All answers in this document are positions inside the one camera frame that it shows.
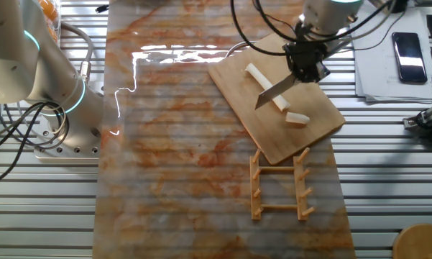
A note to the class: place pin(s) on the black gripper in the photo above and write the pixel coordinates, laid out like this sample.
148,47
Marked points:
307,57

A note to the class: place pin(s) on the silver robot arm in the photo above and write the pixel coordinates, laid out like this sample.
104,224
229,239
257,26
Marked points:
327,16

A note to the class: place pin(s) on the silver depth camera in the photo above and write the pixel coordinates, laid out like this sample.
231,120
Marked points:
426,117

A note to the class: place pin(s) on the clear plastic fruit carton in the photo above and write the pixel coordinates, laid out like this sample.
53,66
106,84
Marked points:
55,21

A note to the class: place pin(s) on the wooden cutting board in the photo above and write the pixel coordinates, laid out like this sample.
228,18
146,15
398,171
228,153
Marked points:
273,140

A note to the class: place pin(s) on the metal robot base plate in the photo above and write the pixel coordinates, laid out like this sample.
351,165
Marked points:
72,151

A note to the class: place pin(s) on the round wooden disc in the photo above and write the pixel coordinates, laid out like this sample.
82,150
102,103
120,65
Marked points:
417,242

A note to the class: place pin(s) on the black smartphone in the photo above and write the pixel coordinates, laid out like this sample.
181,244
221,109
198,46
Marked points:
409,57

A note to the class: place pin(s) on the steel kitchen knife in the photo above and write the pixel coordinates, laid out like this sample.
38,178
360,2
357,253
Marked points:
273,93

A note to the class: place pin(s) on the wooden peg rack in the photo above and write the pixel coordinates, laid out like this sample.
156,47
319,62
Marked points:
300,194

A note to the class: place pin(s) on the white scallion stalk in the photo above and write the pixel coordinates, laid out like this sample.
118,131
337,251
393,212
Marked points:
258,77

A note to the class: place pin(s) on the orange fruit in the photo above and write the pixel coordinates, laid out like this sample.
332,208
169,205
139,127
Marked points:
48,9
53,33

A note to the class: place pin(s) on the short white scallion piece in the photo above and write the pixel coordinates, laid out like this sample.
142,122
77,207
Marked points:
297,118

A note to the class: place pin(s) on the orange marble pattern mat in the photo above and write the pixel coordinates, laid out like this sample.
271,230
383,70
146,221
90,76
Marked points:
172,144

